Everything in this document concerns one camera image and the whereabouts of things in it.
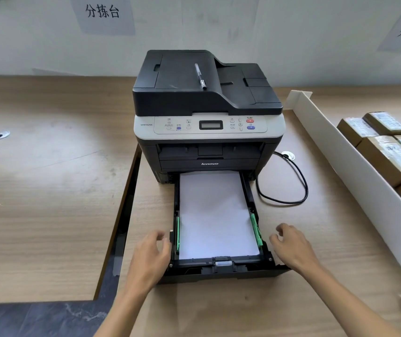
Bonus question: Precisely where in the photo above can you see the person's right hand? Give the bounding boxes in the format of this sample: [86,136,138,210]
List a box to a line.
[269,223,322,274]

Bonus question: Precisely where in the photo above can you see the person's left hand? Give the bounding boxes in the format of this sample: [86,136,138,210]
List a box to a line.
[127,230,173,290]

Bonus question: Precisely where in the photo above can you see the person's right forearm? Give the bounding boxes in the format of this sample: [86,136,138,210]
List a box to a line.
[293,261,401,337]

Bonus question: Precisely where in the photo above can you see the person's left forearm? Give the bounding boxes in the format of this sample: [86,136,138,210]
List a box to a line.
[93,275,153,337]

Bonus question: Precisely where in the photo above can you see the black printer paper tray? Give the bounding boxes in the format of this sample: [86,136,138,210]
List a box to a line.
[158,171,290,285]

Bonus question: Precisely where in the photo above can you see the white paper stack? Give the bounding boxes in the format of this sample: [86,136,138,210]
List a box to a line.
[179,171,261,260]

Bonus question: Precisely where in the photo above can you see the white cardboard tray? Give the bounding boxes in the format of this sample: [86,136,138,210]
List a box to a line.
[285,90,401,299]

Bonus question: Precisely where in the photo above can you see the black and grey multifunction printer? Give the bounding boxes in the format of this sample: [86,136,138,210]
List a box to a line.
[132,50,286,184]

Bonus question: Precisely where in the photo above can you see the clear pen with black cap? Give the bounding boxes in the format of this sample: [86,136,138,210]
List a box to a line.
[194,63,208,91]

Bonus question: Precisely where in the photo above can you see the black power cable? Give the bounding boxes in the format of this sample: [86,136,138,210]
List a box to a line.
[255,151,309,206]

